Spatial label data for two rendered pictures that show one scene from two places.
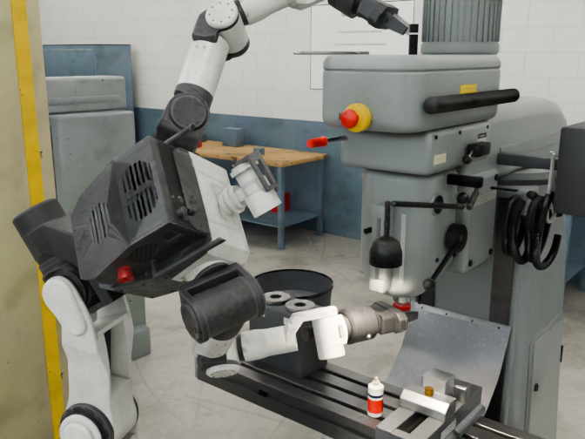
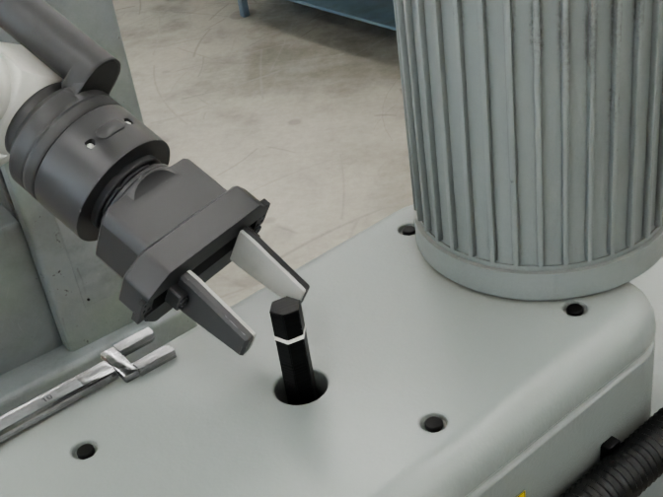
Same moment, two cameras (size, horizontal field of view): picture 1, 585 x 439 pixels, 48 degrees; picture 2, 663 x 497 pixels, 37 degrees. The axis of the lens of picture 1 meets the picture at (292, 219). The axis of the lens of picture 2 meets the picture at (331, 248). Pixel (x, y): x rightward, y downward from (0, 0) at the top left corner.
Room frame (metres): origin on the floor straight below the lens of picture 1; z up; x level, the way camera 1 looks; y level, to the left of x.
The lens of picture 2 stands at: (1.10, -0.45, 2.33)
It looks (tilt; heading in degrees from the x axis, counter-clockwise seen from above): 33 degrees down; 16
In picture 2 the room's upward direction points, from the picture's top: 9 degrees counter-clockwise
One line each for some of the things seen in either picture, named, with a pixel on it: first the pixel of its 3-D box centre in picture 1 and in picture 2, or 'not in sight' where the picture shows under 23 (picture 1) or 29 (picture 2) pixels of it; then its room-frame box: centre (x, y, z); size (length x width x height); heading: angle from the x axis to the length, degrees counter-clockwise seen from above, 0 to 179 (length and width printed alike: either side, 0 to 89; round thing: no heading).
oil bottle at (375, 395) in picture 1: (375, 395); not in sight; (1.57, -0.22, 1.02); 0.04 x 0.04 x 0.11
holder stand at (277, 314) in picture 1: (287, 331); not in sight; (1.88, 0.01, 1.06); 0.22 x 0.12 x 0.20; 48
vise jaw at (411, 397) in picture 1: (427, 401); not in sight; (1.47, -0.34, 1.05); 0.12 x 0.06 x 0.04; 52
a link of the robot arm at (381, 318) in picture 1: (373, 320); not in sight; (1.54, -0.20, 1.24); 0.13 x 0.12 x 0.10; 31
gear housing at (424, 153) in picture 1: (417, 142); not in sight; (1.62, -0.31, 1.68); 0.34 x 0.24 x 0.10; 141
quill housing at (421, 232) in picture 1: (406, 227); not in sight; (1.59, -0.28, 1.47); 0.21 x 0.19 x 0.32; 51
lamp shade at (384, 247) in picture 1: (386, 250); not in sight; (1.38, -0.20, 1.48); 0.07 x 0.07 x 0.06
